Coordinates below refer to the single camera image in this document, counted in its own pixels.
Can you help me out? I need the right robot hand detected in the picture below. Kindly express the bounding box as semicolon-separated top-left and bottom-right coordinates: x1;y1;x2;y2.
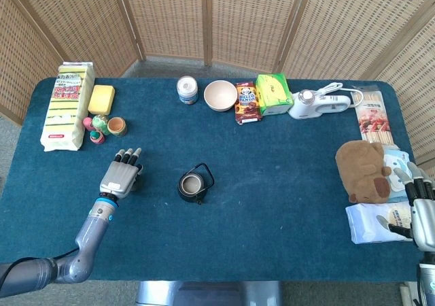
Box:
377;161;435;252

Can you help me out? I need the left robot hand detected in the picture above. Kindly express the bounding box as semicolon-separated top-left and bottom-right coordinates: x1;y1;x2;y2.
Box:
98;147;144;200

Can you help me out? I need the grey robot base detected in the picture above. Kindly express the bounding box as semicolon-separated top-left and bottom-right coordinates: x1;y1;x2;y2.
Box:
135;280;283;306

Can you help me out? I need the open green nesting doll base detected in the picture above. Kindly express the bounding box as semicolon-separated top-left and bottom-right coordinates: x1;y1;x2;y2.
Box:
107;116;128;137

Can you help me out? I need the white wipes pack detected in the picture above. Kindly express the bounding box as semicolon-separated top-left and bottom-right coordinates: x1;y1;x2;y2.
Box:
345;202;422;245

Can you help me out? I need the green nesting doll top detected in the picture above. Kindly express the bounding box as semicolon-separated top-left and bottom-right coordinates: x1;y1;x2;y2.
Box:
91;114;110;136

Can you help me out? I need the light blue wipes pack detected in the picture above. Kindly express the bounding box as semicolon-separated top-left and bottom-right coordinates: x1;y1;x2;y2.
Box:
382;144;414;203

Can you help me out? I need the brown capybara plush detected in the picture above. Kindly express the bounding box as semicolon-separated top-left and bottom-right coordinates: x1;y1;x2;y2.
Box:
335;140;392;204

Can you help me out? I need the yellow sponge block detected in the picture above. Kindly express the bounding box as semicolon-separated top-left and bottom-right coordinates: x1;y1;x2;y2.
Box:
87;84;116;116

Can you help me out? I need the yellow-green scouring pad pack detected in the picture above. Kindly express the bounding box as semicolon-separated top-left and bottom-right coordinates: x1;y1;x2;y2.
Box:
39;61;96;153

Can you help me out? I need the bamboo skewers pack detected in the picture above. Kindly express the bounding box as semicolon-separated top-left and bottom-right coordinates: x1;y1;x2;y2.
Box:
349;84;395;146

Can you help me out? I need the white jar blue label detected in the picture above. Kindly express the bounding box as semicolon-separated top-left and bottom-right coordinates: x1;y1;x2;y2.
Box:
176;75;199;105

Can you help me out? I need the beige ribbed bowl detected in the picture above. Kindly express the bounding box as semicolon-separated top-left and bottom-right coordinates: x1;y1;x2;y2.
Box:
203;80;239;112

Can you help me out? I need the Hello Panda snack pack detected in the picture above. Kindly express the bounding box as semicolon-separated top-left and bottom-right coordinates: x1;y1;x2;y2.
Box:
234;81;263;126

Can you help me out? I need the blue tablecloth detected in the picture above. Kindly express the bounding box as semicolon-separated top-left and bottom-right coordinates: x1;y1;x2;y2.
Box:
0;77;429;283

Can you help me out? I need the white handheld garment steamer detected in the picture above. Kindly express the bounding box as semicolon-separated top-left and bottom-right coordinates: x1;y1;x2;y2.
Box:
288;90;351;120

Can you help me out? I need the green tissue pack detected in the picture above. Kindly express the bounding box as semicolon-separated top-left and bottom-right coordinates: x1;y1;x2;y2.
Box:
255;72;294;116

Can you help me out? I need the woven rattan folding screen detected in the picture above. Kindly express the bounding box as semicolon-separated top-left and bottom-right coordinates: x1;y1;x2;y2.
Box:
0;0;435;181

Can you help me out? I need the black teapot with handle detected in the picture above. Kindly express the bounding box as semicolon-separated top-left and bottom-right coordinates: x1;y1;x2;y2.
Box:
177;162;215;206

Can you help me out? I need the white power cable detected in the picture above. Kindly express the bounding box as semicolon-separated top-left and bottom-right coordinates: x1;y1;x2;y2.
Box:
314;82;345;98

